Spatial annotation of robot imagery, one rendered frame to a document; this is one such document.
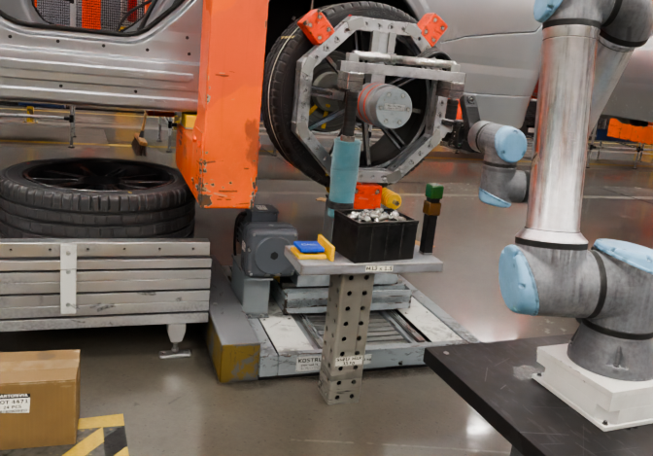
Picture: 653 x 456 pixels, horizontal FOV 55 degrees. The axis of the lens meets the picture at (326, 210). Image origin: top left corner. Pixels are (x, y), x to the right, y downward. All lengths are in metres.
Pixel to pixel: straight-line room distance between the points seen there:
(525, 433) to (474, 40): 1.75
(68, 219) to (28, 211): 0.13
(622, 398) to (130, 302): 1.37
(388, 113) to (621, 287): 0.91
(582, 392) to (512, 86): 1.64
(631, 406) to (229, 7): 1.38
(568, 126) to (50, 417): 1.36
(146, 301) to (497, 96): 1.66
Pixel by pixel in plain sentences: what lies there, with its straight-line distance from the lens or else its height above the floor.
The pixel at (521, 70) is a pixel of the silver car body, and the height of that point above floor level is 1.01.
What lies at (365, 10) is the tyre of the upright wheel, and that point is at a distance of 2.21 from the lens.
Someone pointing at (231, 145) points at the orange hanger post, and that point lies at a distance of 1.85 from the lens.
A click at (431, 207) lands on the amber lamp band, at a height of 0.60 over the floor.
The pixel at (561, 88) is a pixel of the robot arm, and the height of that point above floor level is 0.97.
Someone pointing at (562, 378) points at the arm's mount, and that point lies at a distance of 1.55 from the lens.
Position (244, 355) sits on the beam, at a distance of 1.97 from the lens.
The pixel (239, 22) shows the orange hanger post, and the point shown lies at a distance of 1.83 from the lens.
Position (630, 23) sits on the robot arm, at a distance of 1.51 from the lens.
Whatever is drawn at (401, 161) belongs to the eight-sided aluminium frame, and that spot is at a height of 0.66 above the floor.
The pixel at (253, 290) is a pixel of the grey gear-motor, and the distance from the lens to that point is 2.22.
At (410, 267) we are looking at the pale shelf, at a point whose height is 0.44.
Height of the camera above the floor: 0.99
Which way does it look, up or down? 14 degrees down
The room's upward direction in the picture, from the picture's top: 6 degrees clockwise
